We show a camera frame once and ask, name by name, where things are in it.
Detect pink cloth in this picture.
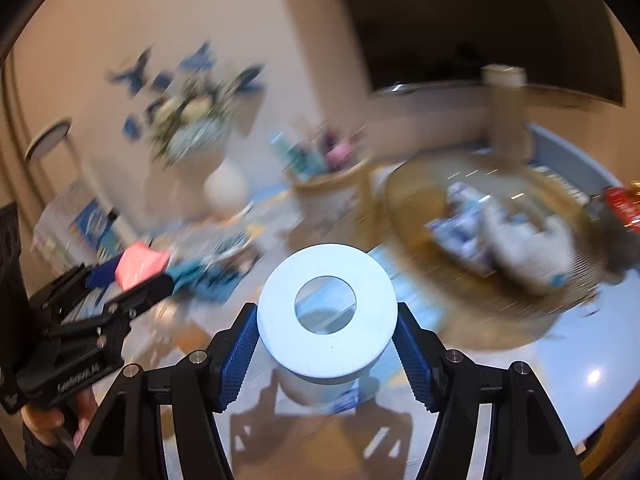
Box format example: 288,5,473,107
114,242,172,291

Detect person's left hand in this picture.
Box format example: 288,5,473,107
20,387,98,448

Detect dark television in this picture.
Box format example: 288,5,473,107
332,0,626,107

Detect round woven basket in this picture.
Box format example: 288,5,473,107
382,152,608,348

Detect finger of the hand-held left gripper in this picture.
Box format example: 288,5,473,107
45,272,176,343
27,255,123,318

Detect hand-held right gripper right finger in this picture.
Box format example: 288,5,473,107
392,302,586,480

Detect row of books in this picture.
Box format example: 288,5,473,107
32,180,121,266

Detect white cylindrical canister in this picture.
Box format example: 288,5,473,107
481,64,535,163

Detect red packet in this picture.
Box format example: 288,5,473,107
602,180,640,233

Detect white plush toy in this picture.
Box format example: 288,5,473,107
480,202,572,293

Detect flower bouquet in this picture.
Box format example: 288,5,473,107
145,62,266,166

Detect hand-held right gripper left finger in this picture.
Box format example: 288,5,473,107
65,302,261,480

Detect bunch of pens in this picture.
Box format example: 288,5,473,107
272,120,363,178

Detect blue butterfly wall stickers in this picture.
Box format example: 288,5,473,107
107,42,216,138

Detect bamboo pen holder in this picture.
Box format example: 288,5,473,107
290,157,375,248

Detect white desk lamp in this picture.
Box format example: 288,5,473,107
25,117,81,241

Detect teal cloth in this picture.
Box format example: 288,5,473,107
167,255,261,303

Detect white tape roll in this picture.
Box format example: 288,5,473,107
256,243,399,406

